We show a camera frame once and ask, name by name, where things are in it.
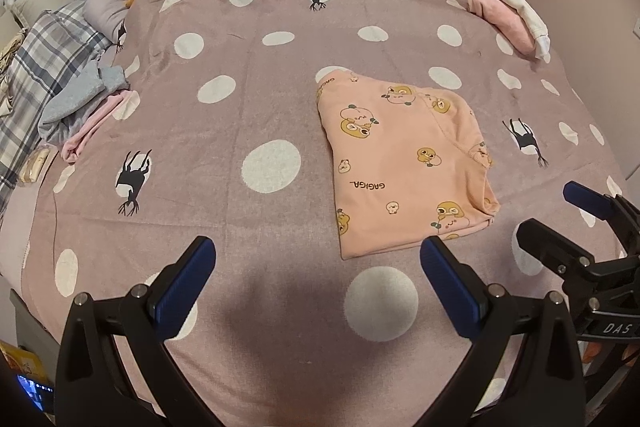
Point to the pink folded garment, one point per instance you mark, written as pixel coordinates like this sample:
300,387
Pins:
505,19

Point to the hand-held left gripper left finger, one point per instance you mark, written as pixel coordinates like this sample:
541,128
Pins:
187,279

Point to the grey bedside cabinet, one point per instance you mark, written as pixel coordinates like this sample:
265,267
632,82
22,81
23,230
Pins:
37,332

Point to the mauve polka dot blanket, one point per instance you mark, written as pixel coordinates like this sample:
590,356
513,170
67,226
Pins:
240,57

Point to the yellow packet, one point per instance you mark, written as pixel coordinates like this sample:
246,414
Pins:
22,362

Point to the orange cartoon print shirt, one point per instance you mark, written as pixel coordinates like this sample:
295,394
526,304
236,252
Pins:
400,162

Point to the grey plaid quilt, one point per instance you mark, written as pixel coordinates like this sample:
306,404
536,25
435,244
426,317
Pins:
45,52

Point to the small beige case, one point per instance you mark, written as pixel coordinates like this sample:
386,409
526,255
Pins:
37,164

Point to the light pink garment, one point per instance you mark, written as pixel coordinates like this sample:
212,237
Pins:
97,122

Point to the cream printed cloth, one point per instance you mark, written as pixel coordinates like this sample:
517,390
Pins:
12,52

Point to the white wall socket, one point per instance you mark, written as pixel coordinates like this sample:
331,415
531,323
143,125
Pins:
636,28

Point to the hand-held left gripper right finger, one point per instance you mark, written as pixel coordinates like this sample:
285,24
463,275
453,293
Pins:
447,279

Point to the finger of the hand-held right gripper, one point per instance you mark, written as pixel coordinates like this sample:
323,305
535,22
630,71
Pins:
590,199
555,252

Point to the grey pillow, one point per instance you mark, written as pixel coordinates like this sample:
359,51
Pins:
107,4

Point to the grey garment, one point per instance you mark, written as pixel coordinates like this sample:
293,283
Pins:
80,99

